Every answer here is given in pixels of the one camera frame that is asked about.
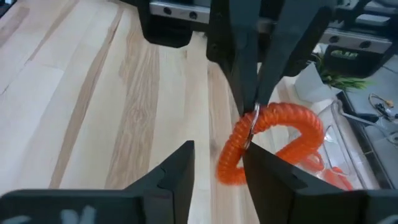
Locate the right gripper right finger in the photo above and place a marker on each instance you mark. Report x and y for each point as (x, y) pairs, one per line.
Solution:
(273, 186)

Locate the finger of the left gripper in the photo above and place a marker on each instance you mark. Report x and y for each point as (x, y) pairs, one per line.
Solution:
(289, 56)
(245, 62)

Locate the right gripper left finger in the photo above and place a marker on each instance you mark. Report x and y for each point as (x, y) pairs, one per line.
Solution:
(171, 186)

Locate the green plant in white pot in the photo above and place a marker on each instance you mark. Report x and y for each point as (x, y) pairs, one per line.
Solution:
(311, 84)

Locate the clear plastic bin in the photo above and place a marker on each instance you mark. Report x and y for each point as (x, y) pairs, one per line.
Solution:
(348, 149)

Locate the black aluminium table frame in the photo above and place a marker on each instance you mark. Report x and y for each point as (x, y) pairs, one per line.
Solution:
(363, 140)

